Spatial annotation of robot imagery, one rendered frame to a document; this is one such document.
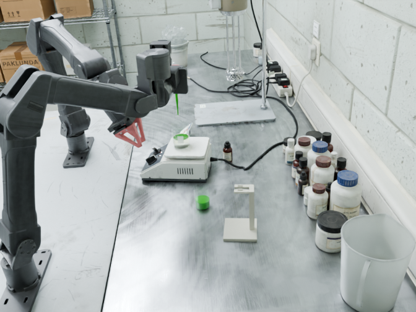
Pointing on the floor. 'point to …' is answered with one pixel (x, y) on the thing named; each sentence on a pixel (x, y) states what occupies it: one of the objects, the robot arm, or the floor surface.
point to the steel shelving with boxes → (14, 54)
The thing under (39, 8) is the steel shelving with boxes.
